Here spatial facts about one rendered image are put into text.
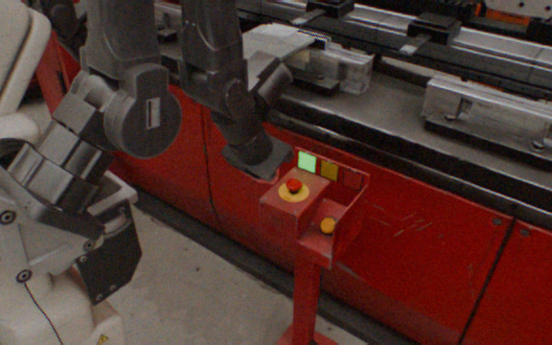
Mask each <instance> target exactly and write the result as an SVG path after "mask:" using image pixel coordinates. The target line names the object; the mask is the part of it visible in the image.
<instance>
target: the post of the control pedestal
mask: <svg viewBox="0 0 552 345"><path fill-rule="evenodd" d="M320 274H321V265H319V264H316V263H314V262H312V261H309V260H307V259H305V258H303V257H301V256H299V254H297V253H296V252H295V274H294V297H293V319H292V342H291V345H309V343H310V341H311V339H312V338H313V336H314V335H315V325H316V315H317V305H318V295H319V284H320Z"/></svg>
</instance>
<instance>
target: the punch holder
mask: <svg viewBox="0 0 552 345"><path fill-rule="evenodd" d="M483 1H484V2H485V3H484V4H486V6H487V7H488V8H489V9H495V10H500V11H505V12H514V13H519V14H524V15H531V16H536V17H540V18H545V19H546V18H549V17H551V16H552V0H483Z"/></svg>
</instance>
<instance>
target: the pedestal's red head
mask: <svg viewBox="0 0 552 345"><path fill-rule="evenodd" d="M298 150H299V151H301V152H303V151H305V152H309V153H312V156H314V157H317V160H316V173H313V172H308V171H305V170H303V169H300V168H298ZM321 159H322V160H325V159H327V160H330V161H333V160H332V159H329V158H326V157H324V156H321V155H319V154H316V153H313V152H311V151H307V150H304V149H300V148H297V147H295V154H294V168H293V169H292V170H291V171H290V172H289V173H288V174H287V175H285V176H284V177H283V178H282V179H281V180H279V181H278V182H277V183H276V184H275V185H274V186H273V187H272V188H270V189H269V190H268V191H267V193H266V194H265V195H264V196H263V197H262V198H261V199H260V235H261V236H262V237H264V238H266V239H268V240H270V241H272V242H275V243H277V244H279V245H281V246H283V247H285V248H287V249H289V250H291V251H293V252H296V253H297V254H299V256H301V257H303V258H305V259H307V260H309V261H312V262H314V263H316V264H318V265H321V266H323V267H325V268H327V269H329V270H331V269H332V267H333V266H334V264H335V263H336V262H337V260H338V259H339V258H340V255H342V254H343V253H344V251H345V250H346V249H347V247H348V246H349V245H350V243H351V242H352V241H353V239H354V238H355V237H356V236H357V234H358V233H359V231H360V227H361V221H362V214H363V208H364V202H365V197H366V189H367V186H368V184H367V182H368V178H369V174H368V173H365V172H361V171H358V170H355V169H353V168H350V167H348V166H345V165H342V164H340V162H336V161H333V162H334V165H335V166H338V167H340V170H339V178H337V182H334V181H333V182H334V183H337V184H340V185H342V186H345V185H343V184H342V181H343V173H344V169H346V170H349V169H351V170H354V171H356V172H358V174H360V175H363V180H362V186H361V191H360V192H359V191H358V190H355V189H353V188H350V187H348V186H345V187H347V188H350V189H352V190H355V191H357V192H359V195H358V196H357V197H356V199H355V200H354V201H353V202H352V203H351V205H350V206H349V207H346V206H343V205H341V204H337V203H335V202H333V201H330V200H329V198H330V187H331V182H330V181H332V180H330V179H328V178H325V177H323V176H320V175H319V174H320V161H321ZM291 178H297V179H299V180H301V182H302V184H304V185H305V186H306V187H307V188H308V190H310V194H309V195H308V196H307V197H306V198H305V199H304V200H302V201H298V202H290V201H286V200H284V199H282V198H281V197H279V195H278V189H279V187H280V186H282V185H283V184H285V183H287V181H288V180H289V179H291ZM324 217H334V218H336V221H335V223H334V225H333V235H332V236H327V235H325V234H323V233H321V232H320V229H319V224H320V221H321V219H323V218H324Z"/></svg>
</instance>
